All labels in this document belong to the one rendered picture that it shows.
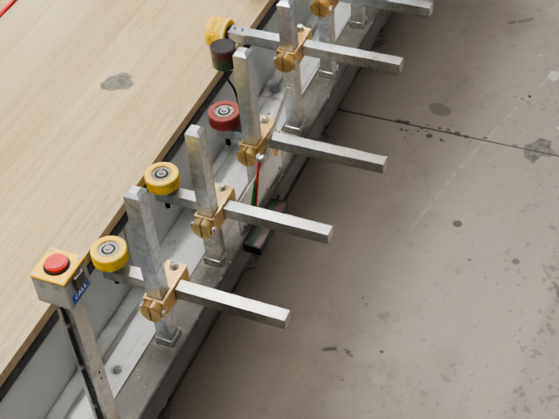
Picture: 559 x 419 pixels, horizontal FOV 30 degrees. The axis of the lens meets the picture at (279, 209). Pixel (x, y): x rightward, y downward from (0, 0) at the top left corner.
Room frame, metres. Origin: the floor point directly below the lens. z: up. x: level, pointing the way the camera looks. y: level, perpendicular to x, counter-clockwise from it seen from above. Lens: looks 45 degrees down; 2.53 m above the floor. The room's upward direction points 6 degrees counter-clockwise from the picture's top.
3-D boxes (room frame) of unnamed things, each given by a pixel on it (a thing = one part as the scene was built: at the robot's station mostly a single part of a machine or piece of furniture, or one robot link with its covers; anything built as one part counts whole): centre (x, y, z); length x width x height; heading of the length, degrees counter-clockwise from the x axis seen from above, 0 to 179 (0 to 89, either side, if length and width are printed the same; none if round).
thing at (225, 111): (1.98, 0.11, 0.85); 0.08 x 0.08 x 0.11
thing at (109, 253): (1.56, 0.38, 0.85); 0.08 x 0.08 x 0.11
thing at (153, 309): (1.48, 0.26, 0.84); 0.14 x 0.06 x 0.05; 153
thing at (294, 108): (2.13, -0.06, 0.87); 0.04 x 0.04 x 0.48; 63
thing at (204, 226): (1.70, 0.15, 0.84); 0.14 x 0.06 x 0.05; 153
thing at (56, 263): (1.23, 0.39, 1.22); 0.04 x 0.04 x 0.02
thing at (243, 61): (1.91, 0.05, 0.90); 0.04 x 0.04 x 0.48; 63
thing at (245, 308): (1.47, 0.20, 0.83); 0.43 x 0.03 x 0.04; 63
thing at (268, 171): (1.87, 0.04, 0.75); 0.26 x 0.01 x 0.10; 153
